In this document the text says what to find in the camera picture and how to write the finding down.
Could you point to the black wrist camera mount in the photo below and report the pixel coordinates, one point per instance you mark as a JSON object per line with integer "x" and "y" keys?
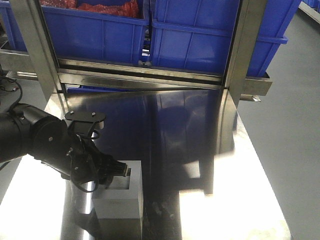
{"x": 85, "y": 123}

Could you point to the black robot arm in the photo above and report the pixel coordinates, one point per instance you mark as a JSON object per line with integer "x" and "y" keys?
{"x": 28, "y": 130}

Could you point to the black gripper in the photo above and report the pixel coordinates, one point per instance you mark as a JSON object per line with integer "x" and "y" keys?
{"x": 83, "y": 162}

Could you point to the gray hollow square base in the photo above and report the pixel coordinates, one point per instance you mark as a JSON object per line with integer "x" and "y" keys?
{"x": 123, "y": 197}

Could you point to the blue bin with red contents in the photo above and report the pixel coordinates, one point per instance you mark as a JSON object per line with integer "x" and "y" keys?
{"x": 97, "y": 36}

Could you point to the blue plastic bin right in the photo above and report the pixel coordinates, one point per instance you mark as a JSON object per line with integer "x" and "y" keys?
{"x": 196, "y": 34}

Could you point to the red mesh bag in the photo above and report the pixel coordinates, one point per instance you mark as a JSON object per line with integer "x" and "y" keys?
{"x": 129, "y": 8}

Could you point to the stainless steel rack frame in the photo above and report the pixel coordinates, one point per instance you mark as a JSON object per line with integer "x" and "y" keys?
{"x": 39, "y": 62}

